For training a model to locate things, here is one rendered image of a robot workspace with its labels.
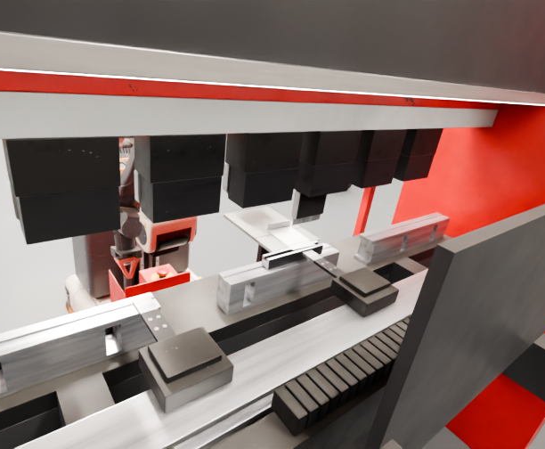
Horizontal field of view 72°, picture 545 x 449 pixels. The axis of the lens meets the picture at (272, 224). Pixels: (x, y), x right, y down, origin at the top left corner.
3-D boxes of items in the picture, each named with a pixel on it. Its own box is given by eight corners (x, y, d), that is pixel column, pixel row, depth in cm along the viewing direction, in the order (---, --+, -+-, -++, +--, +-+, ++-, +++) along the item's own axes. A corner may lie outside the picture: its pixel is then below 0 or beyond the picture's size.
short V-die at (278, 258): (314, 248, 113) (316, 240, 112) (321, 253, 111) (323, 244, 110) (261, 264, 101) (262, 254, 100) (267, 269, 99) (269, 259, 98)
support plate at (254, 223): (267, 208, 131) (267, 206, 131) (319, 241, 113) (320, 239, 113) (223, 216, 121) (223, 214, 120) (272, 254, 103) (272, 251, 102)
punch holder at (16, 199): (109, 210, 73) (103, 124, 66) (123, 228, 67) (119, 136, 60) (16, 223, 64) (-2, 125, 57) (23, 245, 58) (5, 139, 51)
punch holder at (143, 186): (201, 198, 84) (206, 123, 77) (221, 212, 79) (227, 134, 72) (134, 207, 76) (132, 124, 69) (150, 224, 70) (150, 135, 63)
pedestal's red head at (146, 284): (168, 291, 135) (169, 248, 128) (189, 317, 125) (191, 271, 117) (110, 308, 124) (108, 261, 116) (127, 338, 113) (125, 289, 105)
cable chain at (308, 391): (408, 328, 80) (413, 313, 78) (433, 346, 76) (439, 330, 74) (269, 407, 58) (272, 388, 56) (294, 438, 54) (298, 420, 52)
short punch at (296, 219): (316, 217, 107) (322, 186, 103) (321, 220, 105) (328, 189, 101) (289, 224, 101) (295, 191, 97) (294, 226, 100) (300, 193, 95)
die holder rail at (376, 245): (430, 232, 161) (436, 212, 157) (443, 238, 157) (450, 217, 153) (353, 257, 132) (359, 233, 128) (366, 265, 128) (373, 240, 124)
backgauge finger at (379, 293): (321, 252, 108) (324, 237, 106) (395, 302, 91) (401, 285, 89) (289, 262, 101) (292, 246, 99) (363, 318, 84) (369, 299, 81)
